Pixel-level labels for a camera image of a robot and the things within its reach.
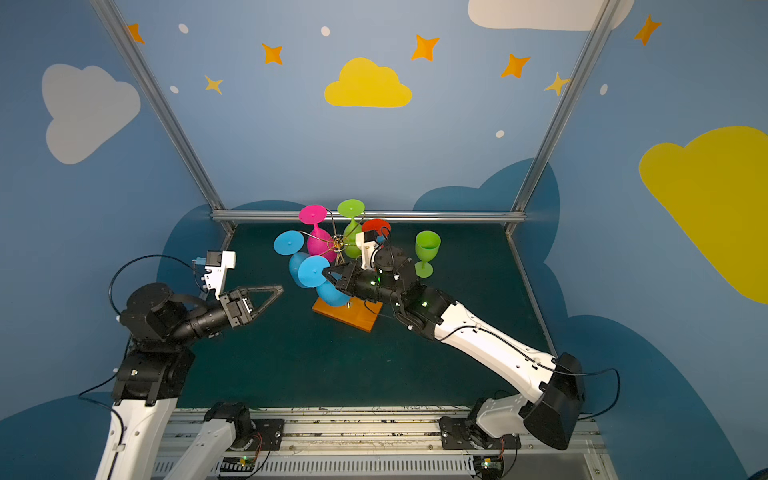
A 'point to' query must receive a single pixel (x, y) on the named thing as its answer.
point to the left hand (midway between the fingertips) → (280, 287)
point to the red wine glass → (380, 226)
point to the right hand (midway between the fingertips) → (324, 268)
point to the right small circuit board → (491, 465)
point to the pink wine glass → (319, 242)
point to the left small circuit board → (237, 466)
